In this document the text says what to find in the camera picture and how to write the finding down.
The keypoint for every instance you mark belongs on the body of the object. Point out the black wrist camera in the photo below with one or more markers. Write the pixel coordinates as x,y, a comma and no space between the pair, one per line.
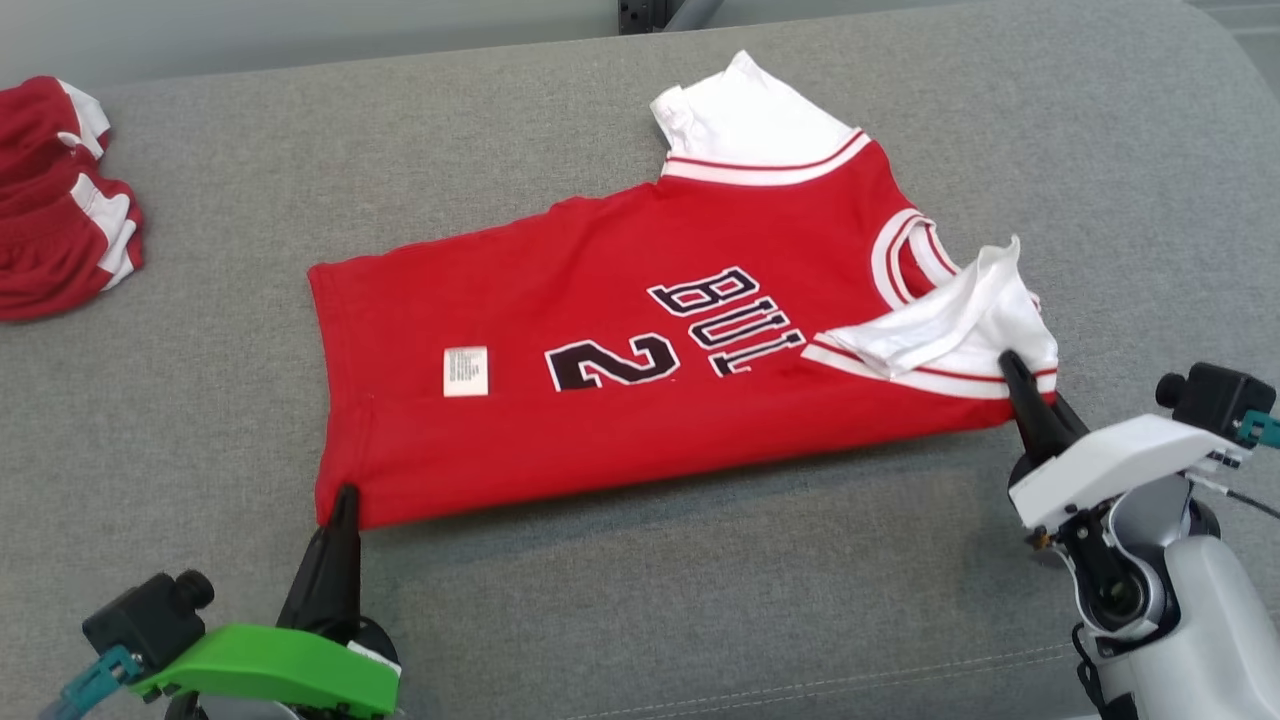
1215,400
145,620

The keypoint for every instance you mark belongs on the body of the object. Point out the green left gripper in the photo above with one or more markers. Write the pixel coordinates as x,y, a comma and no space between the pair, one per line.
280,670

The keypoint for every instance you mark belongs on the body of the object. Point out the red shorts with white stripes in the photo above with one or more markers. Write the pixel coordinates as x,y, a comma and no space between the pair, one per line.
50,220

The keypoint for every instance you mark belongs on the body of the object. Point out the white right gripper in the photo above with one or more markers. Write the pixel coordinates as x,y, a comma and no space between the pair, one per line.
1110,465

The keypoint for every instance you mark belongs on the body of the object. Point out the red basketball jersey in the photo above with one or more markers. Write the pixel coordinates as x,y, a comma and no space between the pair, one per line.
600,430

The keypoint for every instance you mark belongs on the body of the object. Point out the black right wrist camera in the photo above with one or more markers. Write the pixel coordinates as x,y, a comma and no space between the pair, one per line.
1215,400

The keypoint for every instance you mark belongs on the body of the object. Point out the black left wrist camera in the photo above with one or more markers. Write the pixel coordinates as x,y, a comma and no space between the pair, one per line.
145,620

